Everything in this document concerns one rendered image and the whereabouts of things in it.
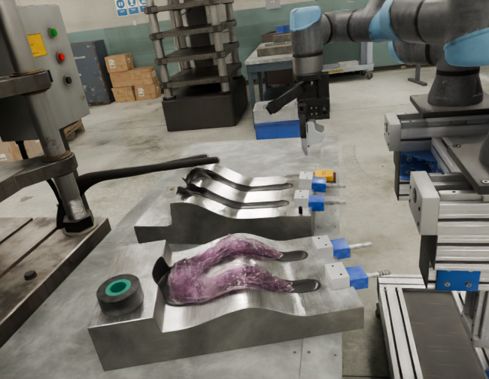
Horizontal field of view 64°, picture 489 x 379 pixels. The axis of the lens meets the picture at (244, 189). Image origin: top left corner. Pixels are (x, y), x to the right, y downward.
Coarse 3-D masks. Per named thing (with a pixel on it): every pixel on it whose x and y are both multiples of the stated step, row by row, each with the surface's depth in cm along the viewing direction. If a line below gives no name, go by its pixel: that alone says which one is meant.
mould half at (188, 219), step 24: (216, 168) 125; (168, 192) 130; (216, 192) 113; (240, 192) 117; (264, 192) 115; (288, 192) 112; (312, 192) 110; (144, 216) 116; (168, 216) 115; (192, 216) 106; (216, 216) 105; (240, 216) 104; (264, 216) 102; (288, 216) 100; (312, 216) 105; (144, 240) 113; (168, 240) 112; (192, 240) 110
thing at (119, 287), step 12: (120, 276) 76; (132, 276) 76; (108, 288) 73; (120, 288) 75; (132, 288) 72; (108, 300) 70; (120, 300) 70; (132, 300) 71; (108, 312) 71; (120, 312) 71
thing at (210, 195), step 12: (216, 180) 118; (228, 180) 121; (180, 192) 110; (192, 192) 108; (204, 192) 112; (228, 204) 110; (240, 204) 111; (252, 204) 110; (264, 204) 109; (276, 204) 108; (288, 204) 106
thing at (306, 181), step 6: (300, 174) 114; (306, 174) 113; (312, 174) 115; (300, 180) 112; (306, 180) 111; (312, 180) 113; (318, 180) 113; (324, 180) 113; (300, 186) 113; (306, 186) 112; (312, 186) 112; (318, 186) 112; (324, 186) 111; (330, 186) 113; (336, 186) 112; (342, 186) 112; (324, 192) 112
